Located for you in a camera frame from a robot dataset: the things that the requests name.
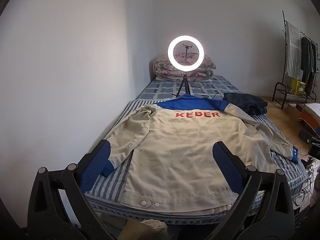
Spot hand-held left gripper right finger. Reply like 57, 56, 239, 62
212, 141, 296, 240

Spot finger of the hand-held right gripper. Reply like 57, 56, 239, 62
299, 129, 314, 144

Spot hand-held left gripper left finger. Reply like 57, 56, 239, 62
27, 139, 112, 240

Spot beige and blue jacket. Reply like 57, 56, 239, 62
100, 94, 300, 217

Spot dark blue folded clothes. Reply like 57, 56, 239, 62
222, 92, 268, 115

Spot dark hanging clothes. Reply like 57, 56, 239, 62
300, 36, 318, 95

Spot black metal clothes rack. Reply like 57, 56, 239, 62
272, 10, 320, 110

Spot orange furniture with white cover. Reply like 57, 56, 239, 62
299, 102, 320, 130

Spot blue white striped blanket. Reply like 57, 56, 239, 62
84, 97, 309, 227

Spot yellow green box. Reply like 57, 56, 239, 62
291, 79, 307, 96

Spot olive green cloth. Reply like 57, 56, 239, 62
117, 217, 150, 240

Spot beige fluffy cloth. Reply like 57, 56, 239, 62
139, 219, 168, 240

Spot striped hanging towel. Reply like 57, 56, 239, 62
285, 21, 302, 79

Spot blue checkered bed sheet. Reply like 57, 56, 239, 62
137, 75, 243, 102

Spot black tripod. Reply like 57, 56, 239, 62
172, 73, 193, 98

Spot tangle of floor cables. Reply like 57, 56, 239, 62
292, 155, 316, 205

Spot black ring light cable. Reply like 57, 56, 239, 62
187, 81, 224, 100

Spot white ring light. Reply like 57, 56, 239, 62
167, 35, 205, 72

